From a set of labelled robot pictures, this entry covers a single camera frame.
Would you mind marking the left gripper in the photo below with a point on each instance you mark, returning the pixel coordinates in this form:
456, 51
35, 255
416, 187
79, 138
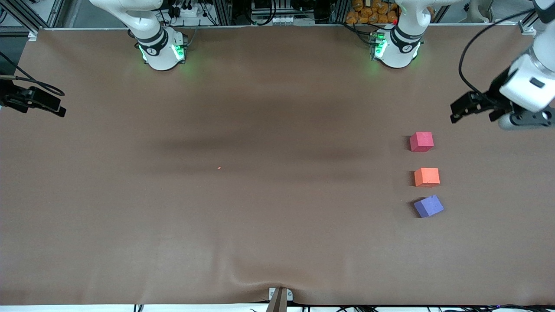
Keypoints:
495, 96

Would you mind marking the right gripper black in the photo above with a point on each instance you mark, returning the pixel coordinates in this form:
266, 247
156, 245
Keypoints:
9, 97

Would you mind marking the orange foam block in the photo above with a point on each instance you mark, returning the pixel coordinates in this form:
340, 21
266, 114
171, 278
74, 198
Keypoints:
427, 177

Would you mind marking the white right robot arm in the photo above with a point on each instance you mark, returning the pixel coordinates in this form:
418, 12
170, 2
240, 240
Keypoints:
160, 56

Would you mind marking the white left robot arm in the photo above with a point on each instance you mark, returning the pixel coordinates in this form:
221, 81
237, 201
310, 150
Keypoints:
401, 52

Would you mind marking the red foam block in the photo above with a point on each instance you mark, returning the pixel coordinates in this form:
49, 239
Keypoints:
421, 141

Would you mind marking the beige rounded object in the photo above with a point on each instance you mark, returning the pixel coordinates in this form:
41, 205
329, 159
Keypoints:
477, 11

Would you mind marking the purple foam block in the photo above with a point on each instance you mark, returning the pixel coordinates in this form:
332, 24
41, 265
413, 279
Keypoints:
428, 206

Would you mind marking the pile of orange bags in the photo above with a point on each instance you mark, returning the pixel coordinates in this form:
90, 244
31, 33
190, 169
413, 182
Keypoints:
368, 13

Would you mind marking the white power strip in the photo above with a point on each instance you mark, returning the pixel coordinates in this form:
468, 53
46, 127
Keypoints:
187, 12

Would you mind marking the white connector row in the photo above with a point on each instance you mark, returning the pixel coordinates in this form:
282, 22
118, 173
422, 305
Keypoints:
286, 19

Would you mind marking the brown table mat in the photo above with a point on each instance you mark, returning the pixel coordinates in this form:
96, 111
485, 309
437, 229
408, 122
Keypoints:
277, 238

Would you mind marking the silver corner bracket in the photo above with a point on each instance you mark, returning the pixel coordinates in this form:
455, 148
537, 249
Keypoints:
32, 36
527, 27

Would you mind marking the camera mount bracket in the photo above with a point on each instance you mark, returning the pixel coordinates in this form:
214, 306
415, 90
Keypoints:
279, 299

